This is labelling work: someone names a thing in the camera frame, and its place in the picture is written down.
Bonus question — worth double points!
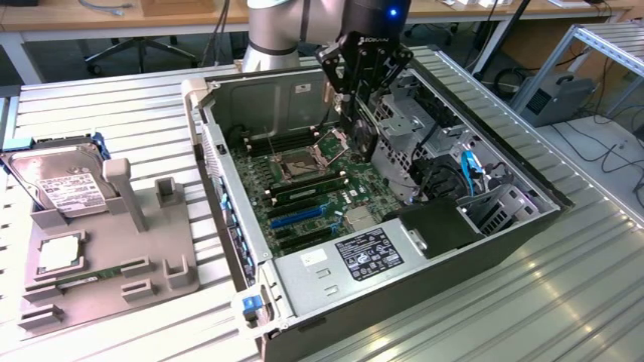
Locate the grey power supply unit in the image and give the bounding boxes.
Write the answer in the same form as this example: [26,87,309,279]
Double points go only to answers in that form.
[273,218,433,318]

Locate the black floor cables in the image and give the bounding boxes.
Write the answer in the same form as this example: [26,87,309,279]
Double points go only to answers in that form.
[547,112,644,178]

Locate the CPU socket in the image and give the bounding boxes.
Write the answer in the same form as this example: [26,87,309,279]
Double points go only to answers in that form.
[273,149,330,183]

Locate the grey plastic parts rack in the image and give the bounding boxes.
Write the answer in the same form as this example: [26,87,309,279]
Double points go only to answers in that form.
[14,158,202,340]

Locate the open black PC case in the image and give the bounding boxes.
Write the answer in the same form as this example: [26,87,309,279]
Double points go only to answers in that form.
[179,55,574,362]

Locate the black office chair base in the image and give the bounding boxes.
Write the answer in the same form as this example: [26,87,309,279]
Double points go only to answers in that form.
[82,35,197,75]

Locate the black RAM slot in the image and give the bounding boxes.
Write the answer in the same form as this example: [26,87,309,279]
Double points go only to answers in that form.
[246,137,322,158]
[243,127,318,146]
[259,170,346,195]

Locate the grey-blue network cable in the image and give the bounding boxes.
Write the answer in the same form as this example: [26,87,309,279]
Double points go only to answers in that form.
[79,0,134,16]

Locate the wooden desk with white legs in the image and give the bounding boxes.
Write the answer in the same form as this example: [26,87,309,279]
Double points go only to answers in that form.
[0,0,251,86]

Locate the black expansion slot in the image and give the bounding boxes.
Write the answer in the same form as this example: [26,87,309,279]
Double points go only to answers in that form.
[263,198,322,222]
[277,228,337,253]

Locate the grey metal drive cage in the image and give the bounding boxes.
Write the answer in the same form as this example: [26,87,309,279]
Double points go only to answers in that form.
[375,94,453,197]

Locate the long wooden desk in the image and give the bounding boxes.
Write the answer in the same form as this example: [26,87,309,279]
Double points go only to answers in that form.
[406,0,633,75]

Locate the grey perforated disk bay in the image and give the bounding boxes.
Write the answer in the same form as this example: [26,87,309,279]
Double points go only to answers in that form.
[457,184,542,237]

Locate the blue expansion slot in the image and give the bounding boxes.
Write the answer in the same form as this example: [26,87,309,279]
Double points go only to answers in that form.
[269,208,323,229]

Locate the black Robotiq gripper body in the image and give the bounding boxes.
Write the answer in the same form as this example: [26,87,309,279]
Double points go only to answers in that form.
[341,0,410,100]

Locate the brown cardboard box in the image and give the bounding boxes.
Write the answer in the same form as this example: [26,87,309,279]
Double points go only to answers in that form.
[139,0,215,17]

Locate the green motherboard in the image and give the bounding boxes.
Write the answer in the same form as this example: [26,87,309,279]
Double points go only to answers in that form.
[227,126,403,257]

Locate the hard disk with blue carrier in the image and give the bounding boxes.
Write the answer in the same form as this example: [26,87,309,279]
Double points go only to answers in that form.
[0,130,110,219]

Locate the black plastic air shroud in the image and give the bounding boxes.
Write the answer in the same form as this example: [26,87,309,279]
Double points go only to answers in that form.
[383,198,486,259]

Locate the silver CPU chip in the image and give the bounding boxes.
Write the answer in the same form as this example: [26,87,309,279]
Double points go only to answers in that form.
[37,237,83,271]

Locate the open metal socket cover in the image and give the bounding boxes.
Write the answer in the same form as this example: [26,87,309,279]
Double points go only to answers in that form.
[309,127,351,167]

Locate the graphics card with metal bracket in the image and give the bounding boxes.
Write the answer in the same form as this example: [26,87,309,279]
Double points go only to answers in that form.
[321,81,381,165]

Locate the thin metal locking lever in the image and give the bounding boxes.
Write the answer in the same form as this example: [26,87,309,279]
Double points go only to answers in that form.
[262,126,283,167]

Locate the black cable coil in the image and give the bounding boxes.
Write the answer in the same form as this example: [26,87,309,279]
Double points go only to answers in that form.
[494,67,523,95]

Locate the small black chair base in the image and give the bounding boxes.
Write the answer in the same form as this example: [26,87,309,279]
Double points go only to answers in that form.
[403,22,458,46]

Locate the blue data wire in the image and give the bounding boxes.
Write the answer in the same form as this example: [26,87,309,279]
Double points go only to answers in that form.
[459,149,486,199]

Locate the grey unit with handle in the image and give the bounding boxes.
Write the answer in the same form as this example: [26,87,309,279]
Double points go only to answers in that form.
[511,73,597,127]

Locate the black power wire bundle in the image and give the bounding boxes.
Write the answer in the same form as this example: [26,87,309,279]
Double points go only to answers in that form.
[409,145,471,201]

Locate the aluminium frame slat table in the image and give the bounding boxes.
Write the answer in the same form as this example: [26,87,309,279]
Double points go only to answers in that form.
[510,22,644,125]

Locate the silver chipset heatsink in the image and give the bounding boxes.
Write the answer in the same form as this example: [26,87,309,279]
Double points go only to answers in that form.
[343,209,375,231]

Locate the green RAM stick bare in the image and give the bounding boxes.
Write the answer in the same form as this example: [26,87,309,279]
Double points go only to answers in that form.
[51,265,125,291]

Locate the RAM stick with label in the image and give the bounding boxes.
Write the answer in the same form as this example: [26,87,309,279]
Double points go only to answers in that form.
[273,178,349,201]

